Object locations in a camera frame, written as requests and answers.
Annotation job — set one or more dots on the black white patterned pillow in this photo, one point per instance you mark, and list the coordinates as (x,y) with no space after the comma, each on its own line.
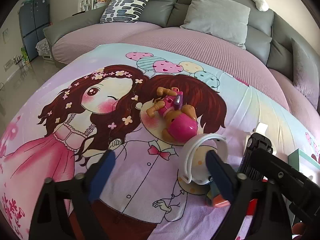
(126,11)

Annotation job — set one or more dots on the black toy car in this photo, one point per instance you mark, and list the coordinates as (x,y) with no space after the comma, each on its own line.
(255,144)

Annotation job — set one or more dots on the grey sofa with pink cover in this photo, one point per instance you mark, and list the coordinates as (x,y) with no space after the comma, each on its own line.
(266,63)

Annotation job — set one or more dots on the white plastic holder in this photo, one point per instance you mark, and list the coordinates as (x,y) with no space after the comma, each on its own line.
(259,131)

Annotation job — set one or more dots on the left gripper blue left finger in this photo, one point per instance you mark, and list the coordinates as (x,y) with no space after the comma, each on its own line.
(98,174)

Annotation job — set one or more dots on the pink puppy toy figure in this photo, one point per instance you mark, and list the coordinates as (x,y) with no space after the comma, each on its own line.
(180,119)

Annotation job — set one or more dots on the light grey pillow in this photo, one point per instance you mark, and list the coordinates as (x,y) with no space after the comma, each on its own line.
(224,19)

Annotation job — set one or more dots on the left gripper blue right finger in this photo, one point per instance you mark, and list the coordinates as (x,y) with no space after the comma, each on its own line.
(221,174)

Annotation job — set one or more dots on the white smart watch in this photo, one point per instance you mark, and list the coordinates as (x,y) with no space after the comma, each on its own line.
(192,159)

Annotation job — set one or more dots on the red white bottle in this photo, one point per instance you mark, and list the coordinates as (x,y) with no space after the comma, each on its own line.
(251,207)

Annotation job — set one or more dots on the teal white tray box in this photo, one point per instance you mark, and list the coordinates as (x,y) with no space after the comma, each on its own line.
(305,165)

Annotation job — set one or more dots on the cartoon printed bed sheet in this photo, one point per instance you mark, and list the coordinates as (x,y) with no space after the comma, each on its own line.
(99,102)

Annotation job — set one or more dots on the grey purple pillow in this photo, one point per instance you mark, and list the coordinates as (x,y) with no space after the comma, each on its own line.
(305,74)

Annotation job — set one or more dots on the books on side shelf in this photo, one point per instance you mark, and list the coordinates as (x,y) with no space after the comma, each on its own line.
(87,5)

